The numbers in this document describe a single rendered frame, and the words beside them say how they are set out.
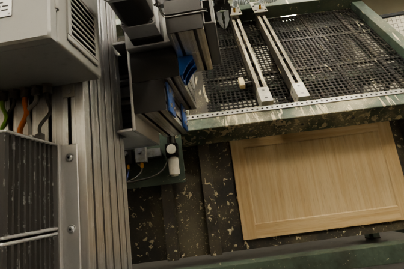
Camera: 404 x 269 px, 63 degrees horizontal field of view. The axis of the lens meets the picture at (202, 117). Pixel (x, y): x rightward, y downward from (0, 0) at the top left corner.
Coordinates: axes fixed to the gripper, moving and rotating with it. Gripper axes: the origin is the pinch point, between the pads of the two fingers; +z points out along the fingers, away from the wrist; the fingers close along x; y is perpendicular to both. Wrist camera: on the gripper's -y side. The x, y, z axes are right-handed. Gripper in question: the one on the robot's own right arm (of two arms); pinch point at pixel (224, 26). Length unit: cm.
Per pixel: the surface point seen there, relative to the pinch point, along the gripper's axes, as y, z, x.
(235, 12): 82, -10, -11
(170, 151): -34, 51, 33
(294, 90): -0.3, 38.2, -31.6
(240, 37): 55, 8, -11
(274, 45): 43, 16, -30
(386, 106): -12, 51, -72
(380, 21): 67, 13, -106
